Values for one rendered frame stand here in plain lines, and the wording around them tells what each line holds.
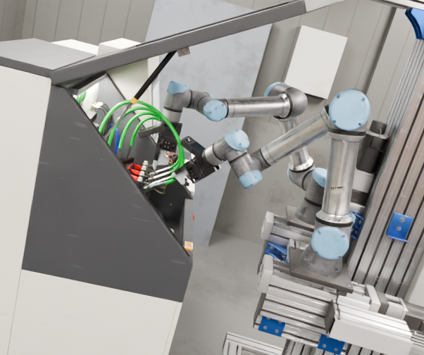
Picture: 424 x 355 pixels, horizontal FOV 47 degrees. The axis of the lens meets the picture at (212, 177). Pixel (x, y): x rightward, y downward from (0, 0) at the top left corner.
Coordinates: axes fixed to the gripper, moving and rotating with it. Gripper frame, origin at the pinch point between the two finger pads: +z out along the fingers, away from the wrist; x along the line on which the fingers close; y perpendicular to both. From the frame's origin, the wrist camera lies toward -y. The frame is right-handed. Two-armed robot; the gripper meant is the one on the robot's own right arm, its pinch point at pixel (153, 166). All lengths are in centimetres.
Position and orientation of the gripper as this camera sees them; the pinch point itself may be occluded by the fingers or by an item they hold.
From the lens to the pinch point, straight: 198.1
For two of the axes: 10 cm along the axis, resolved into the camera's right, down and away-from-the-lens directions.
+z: -2.5, 9.2, 2.9
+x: -0.3, -3.1, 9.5
